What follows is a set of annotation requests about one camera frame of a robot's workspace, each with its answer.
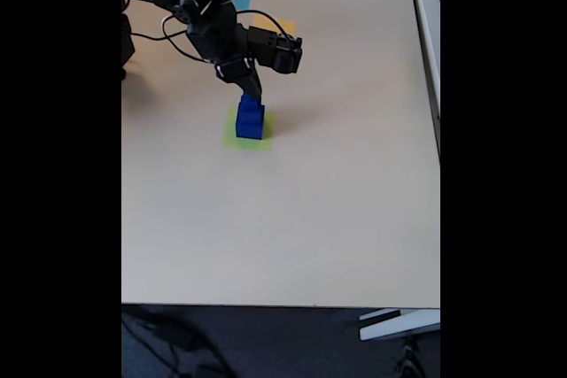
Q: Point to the small blue cube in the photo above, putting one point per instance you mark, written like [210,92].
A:
[248,101]

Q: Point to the medium blue cube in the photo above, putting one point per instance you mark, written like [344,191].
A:
[249,114]

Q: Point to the large blue cube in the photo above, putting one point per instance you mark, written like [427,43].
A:
[249,130]

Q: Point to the green paper square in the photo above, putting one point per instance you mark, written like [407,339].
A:
[230,141]

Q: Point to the orange paper square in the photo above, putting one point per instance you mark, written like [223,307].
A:
[283,26]

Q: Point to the white adjacent table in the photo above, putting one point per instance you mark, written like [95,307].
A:
[427,28]

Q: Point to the white table foot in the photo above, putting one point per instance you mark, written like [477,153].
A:
[398,327]

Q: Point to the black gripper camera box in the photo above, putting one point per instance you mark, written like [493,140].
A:
[277,48]

